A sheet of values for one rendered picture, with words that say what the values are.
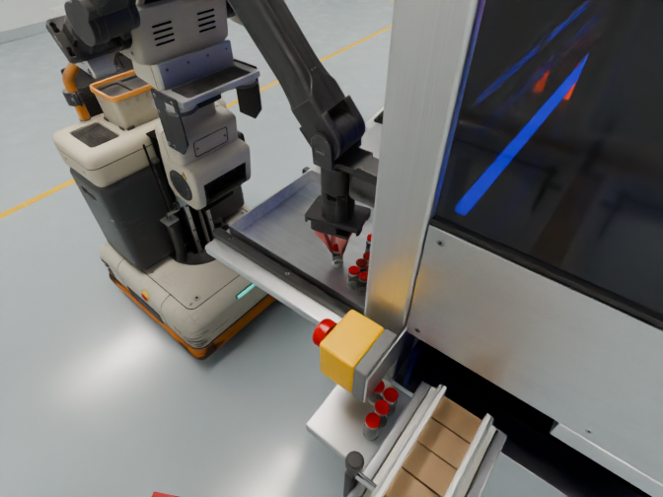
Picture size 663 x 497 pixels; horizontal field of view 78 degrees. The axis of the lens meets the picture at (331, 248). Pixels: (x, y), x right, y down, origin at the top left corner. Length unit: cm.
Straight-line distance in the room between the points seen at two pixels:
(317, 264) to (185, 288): 90
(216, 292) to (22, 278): 112
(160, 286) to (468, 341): 134
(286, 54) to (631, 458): 60
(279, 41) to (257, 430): 130
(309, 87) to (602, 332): 43
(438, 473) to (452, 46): 47
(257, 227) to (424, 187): 56
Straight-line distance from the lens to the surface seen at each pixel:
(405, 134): 38
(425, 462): 58
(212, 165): 127
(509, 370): 51
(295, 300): 75
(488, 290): 43
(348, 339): 52
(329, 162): 60
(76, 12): 95
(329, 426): 63
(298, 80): 59
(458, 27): 33
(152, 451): 167
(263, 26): 60
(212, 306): 156
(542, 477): 67
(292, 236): 86
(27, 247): 260
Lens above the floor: 147
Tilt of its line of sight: 45 degrees down
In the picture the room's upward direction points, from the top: straight up
